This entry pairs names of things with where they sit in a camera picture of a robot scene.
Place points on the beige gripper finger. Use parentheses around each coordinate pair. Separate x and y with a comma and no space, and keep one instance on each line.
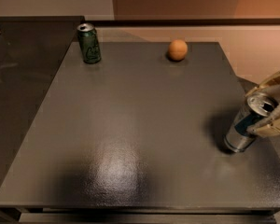
(271,81)
(267,127)

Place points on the green soda can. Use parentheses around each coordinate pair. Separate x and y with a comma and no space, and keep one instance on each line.
(89,44)

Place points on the silver blue redbull can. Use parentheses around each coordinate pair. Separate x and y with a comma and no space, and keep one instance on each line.
(256,107)

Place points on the orange fruit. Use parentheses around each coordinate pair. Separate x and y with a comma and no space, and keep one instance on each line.
(177,50)

